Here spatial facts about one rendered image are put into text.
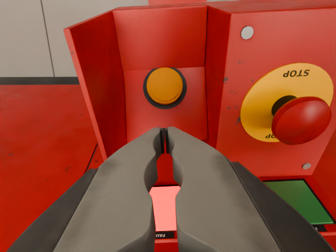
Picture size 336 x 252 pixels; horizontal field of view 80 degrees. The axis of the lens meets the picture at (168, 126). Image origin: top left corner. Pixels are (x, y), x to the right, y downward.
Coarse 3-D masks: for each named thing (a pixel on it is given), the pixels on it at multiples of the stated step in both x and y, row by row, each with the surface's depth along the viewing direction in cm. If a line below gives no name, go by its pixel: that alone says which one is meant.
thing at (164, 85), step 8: (152, 72) 21; (160, 72) 21; (168, 72) 21; (176, 72) 21; (152, 80) 21; (160, 80) 21; (168, 80) 21; (176, 80) 21; (152, 88) 21; (160, 88) 21; (168, 88) 21; (176, 88) 21; (152, 96) 21; (160, 96) 21; (168, 96) 21; (176, 96) 21
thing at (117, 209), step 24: (144, 144) 10; (120, 168) 9; (144, 168) 8; (96, 192) 7; (120, 192) 7; (144, 192) 7; (72, 216) 7; (96, 216) 7; (120, 216) 6; (144, 216) 6; (72, 240) 6; (96, 240) 6; (120, 240) 6; (144, 240) 6
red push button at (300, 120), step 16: (288, 96) 16; (304, 96) 14; (272, 112) 16; (288, 112) 14; (304, 112) 13; (320, 112) 14; (272, 128) 15; (288, 128) 14; (304, 128) 14; (320, 128) 14
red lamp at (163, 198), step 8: (152, 192) 20; (160, 192) 20; (168, 192) 20; (176, 192) 20; (152, 200) 19; (160, 200) 19; (168, 200) 19; (160, 208) 19; (168, 208) 18; (160, 216) 18; (168, 216) 18; (160, 224) 17; (168, 224) 17
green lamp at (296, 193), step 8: (272, 184) 20; (280, 184) 20; (288, 184) 20; (296, 184) 20; (304, 184) 20; (280, 192) 19; (288, 192) 19; (296, 192) 19; (304, 192) 19; (288, 200) 19; (296, 200) 19; (304, 200) 18; (312, 200) 18; (296, 208) 18; (304, 208) 18; (312, 208) 18; (320, 208) 18; (304, 216) 17; (312, 216) 17; (320, 216) 17; (328, 216) 17
